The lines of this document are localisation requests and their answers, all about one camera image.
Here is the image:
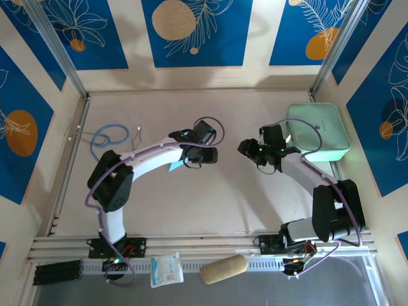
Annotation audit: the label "mint green zip case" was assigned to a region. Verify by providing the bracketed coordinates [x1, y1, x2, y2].
[283, 101, 351, 163]

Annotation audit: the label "tan bread roll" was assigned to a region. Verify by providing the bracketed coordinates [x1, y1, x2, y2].
[200, 254, 249, 286]

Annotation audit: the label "black right controller board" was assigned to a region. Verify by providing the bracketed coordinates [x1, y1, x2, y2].
[282, 257, 309, 277]

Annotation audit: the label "black controller board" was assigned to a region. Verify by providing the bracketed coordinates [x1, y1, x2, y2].
[101, 257, 130, 282]
[282, 257, 309, 277]

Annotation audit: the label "white blue plastic packet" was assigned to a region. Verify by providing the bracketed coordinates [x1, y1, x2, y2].
[149, 251, 185, 289]

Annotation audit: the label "black left controller board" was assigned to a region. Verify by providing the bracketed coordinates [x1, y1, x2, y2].
[101, 257, 130, 282]

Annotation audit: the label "black ribbed block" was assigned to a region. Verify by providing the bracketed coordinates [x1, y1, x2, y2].
[33, 259, 83, 286]

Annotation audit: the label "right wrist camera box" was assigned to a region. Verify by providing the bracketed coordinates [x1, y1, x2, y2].
[259, 124, 287, 148]

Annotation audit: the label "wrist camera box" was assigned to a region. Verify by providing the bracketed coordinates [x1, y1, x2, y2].
[190, 119, 216, 145]
[259, 124, 287, 148]

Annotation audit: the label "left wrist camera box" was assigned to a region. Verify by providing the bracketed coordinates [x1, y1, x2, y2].
[190, 119, 216, 145]

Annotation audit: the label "thin bent metal wire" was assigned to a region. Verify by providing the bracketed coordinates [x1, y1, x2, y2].
[129, 124, 143, 154]

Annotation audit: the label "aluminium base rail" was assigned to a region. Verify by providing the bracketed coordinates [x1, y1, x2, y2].
[27, 229, 379, 265]

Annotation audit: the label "blue cable loop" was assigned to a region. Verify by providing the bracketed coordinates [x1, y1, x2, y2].
[89, 124, 131, 160]

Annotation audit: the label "grey slotted cable duct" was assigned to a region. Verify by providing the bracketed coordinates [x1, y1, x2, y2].
[79, 258, 286, 275]

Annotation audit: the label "thin grey wire white ends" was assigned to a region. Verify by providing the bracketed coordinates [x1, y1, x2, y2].
[65, 117, 96, 143]

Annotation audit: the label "aluminium upright post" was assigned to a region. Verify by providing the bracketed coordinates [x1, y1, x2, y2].
[311, 0, 373, 98]
[22, 0, 90, 99]

